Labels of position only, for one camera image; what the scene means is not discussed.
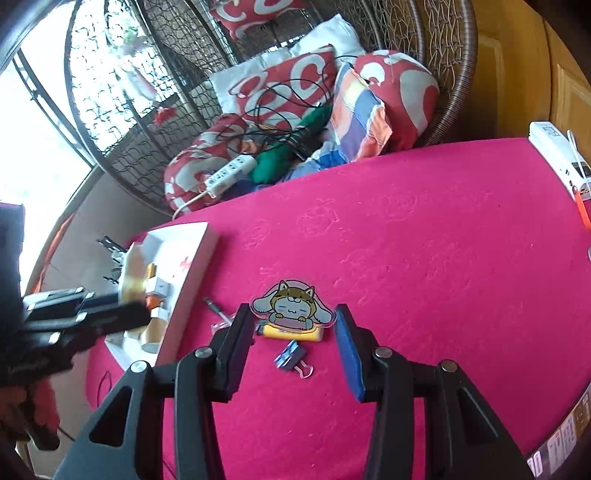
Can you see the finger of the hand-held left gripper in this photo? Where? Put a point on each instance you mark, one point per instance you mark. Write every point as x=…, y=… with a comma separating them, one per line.
x=120, y=316
x=60, y=297

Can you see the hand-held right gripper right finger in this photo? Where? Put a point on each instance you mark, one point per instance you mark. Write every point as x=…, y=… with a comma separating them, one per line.
x=348, y=355

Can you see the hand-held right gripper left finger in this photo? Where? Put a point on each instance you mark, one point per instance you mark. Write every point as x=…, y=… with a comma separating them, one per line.
x=233, y=350

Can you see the beige tape roll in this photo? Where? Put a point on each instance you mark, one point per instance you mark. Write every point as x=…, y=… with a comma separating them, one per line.
x=154, y=332

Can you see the cartoon acrylic charm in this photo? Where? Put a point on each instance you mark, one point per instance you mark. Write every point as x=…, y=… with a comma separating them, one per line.
x=291, y=304

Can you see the white cardboard tray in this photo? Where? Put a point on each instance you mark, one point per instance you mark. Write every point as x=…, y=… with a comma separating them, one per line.
x=194, y=249

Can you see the orange tangerine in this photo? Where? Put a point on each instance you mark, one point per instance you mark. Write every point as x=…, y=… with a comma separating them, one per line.
x=153, y=302

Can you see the black pen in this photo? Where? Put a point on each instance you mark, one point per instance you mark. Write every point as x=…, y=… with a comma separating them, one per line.
x=220, y=313

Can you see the red white patterned cushion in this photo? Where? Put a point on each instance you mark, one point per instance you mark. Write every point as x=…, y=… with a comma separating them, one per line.
x=189, y=166
x=249, y=14
x=295, y=74
x=406, y=101

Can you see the white power strip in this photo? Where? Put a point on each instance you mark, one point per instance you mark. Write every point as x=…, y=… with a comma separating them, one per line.
x=231, y=173

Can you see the green cloth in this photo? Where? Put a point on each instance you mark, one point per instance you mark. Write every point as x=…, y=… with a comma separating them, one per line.
x=272, y=166

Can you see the blue cloth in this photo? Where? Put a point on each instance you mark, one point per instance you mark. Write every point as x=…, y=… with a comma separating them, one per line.
x=323, y=159

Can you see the plaid colourful cushion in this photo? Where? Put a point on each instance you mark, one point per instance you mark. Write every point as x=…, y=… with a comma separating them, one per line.
x=355, y=115

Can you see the white flat box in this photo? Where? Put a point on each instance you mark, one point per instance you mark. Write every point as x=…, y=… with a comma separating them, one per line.
x=549, y=143

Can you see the brown wicker chair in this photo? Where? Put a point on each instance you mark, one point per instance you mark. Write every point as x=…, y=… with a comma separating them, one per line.
x=443, y=69

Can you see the white pillow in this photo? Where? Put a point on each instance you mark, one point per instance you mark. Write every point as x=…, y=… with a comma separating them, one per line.
x=341, y=37

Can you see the wooden door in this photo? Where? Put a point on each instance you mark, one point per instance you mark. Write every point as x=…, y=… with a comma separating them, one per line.
x=517, y=69

